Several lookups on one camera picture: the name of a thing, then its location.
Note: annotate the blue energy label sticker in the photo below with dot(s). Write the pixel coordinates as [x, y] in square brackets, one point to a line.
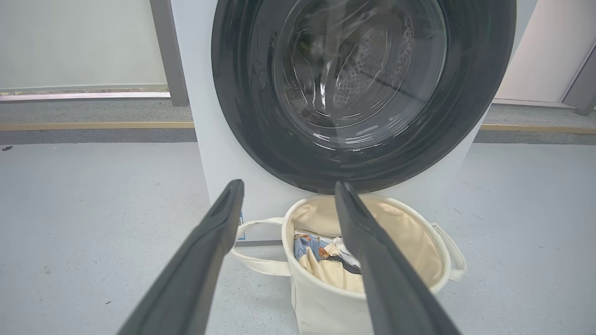
[240, 228]

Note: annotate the cream fabric laundry basket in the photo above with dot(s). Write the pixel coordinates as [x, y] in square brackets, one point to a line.
[326, 311]

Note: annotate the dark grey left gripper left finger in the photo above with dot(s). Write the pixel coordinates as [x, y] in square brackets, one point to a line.
[186, 279]

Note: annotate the blue patterned garment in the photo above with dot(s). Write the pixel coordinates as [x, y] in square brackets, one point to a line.
[307, 245]

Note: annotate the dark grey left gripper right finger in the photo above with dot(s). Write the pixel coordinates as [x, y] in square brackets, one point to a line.
[391, 288]

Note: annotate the black round glass machine door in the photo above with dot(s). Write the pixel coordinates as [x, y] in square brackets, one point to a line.
[260, 121]

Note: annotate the white and dark garment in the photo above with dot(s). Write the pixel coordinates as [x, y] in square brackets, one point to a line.
[345, 256]

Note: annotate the white washing machine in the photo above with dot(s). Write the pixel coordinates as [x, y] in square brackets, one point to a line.
[214, 153]

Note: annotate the cream patterned garment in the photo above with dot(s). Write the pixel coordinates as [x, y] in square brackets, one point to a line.
[333, 277]

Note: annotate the grey window frame post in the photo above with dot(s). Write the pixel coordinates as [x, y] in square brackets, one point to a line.
[584, 88]
[170, 51]

